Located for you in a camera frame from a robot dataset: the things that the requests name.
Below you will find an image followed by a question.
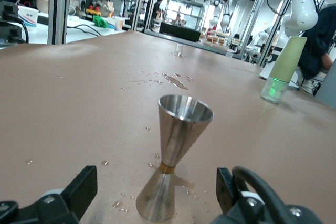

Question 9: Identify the green plastic toy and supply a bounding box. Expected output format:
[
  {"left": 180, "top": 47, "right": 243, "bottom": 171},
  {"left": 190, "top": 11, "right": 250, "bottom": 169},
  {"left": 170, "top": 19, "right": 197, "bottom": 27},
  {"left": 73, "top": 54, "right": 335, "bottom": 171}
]
[{"left": 92, "top": 15, "right": 109, "bottom": 29}]

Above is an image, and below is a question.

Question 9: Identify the black desk device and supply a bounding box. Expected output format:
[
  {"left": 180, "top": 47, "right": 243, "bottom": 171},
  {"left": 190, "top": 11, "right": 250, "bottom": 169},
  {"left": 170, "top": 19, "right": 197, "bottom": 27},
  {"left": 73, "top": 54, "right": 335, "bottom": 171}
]
[{"left": 0, "top": 0, "right": 29, "bottom": 48}]

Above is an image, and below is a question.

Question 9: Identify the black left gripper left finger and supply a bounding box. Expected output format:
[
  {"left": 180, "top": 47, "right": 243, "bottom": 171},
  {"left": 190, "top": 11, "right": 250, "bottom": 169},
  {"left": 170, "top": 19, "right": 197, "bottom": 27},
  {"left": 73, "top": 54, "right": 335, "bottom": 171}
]
[{"left": 0, "top": 165, "right": 98, "bottom": 224}]

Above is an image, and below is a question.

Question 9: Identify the brown table mat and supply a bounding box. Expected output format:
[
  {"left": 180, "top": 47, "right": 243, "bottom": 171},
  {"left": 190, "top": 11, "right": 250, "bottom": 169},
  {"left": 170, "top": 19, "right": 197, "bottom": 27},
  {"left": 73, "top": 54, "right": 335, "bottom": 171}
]
[{"left": 0, "top": 30, "right": 336, "bottom": 224}]

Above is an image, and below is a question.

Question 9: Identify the black low box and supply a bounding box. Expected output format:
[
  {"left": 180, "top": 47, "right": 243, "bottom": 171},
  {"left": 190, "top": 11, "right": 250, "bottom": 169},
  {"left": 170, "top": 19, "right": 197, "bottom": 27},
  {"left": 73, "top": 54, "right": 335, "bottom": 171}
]
[{"left": 159, "top": 22, "right": 201, "bottom": 43}]

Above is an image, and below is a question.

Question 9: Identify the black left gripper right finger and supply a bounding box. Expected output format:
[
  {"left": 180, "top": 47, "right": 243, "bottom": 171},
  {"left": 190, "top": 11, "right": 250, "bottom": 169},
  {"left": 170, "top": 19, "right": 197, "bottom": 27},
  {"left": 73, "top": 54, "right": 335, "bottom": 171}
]
[{"left": 211, "top": 167, "right": 325, "bottom": 224}]

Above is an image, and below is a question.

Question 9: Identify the clear glass beaker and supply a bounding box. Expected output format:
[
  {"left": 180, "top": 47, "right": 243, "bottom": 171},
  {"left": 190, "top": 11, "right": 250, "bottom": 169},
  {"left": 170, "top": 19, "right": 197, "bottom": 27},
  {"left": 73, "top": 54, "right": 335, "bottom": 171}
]
[{"left": 174, "top": 42, "right": 185, "bottom": 58}]

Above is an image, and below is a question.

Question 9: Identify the yellow red toy truck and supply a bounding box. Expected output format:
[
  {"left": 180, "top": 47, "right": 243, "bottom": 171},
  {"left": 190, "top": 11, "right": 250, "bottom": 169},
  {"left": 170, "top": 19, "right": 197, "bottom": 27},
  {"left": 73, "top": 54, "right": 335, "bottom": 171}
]
[{"left": 86, "top": 5, "right": 102, "bottom": 16}]

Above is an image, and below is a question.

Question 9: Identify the green shaker bottle clear base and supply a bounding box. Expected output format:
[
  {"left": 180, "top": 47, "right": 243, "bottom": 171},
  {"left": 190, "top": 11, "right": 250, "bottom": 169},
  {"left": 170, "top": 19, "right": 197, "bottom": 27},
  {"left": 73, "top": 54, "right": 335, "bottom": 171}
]
[{"left": 260, "top": 36, "right": 308, "bottom": 104}]

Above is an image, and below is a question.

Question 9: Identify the white paper cup blue stripe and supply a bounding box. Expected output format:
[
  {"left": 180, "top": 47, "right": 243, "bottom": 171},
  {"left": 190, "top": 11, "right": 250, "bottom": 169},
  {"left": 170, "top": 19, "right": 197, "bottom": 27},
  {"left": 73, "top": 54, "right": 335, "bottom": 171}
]
[{"left": 17, "top": 5, "right": 39, "bottom": 31}]

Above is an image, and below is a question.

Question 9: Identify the steel double jigger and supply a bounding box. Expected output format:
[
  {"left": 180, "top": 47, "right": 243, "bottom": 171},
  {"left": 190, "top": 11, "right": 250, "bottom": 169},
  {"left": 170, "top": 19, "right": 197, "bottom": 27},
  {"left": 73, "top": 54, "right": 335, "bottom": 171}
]
[{"left": 135, "top": 94, "right": 215, "bottom": 222}]

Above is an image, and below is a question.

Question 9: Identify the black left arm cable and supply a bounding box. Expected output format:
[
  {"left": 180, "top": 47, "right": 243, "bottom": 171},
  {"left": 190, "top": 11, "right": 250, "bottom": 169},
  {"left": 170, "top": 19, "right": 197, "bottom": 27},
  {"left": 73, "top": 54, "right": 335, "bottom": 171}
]
[{"left": 232, "top": 165, "right": 288, "bottom": 224}]

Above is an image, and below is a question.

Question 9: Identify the person in dark blue jacket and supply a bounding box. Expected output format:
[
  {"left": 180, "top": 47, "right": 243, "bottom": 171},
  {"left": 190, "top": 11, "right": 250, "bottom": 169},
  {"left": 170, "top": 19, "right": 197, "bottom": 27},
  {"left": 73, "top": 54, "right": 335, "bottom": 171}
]
[{"left": 298, "top": 5, "right": 336, "bottom": 98}]

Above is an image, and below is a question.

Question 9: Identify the person in black clothes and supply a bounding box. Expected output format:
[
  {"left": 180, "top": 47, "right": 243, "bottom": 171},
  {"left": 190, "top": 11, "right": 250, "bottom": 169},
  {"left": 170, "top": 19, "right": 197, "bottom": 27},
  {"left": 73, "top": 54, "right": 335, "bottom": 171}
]
[{"left": 150, "top": 0, "right": 164, "bottom": 33}]

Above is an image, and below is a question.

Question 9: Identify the large brown liquid puddle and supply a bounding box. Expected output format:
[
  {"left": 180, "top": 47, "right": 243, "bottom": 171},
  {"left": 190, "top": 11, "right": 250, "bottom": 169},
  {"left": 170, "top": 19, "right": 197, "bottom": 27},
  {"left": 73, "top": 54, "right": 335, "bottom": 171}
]
[{"left": 162, "top": 72, "right": 189, "bottom": 90}]

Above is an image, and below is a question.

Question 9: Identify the silver aluminium frame post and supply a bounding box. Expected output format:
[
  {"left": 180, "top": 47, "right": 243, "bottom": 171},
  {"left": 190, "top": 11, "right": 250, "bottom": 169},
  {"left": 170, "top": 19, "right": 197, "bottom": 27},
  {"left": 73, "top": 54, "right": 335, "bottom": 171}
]
[{"left": 48, "top": 0, "right": 71, "bottom": 45}]

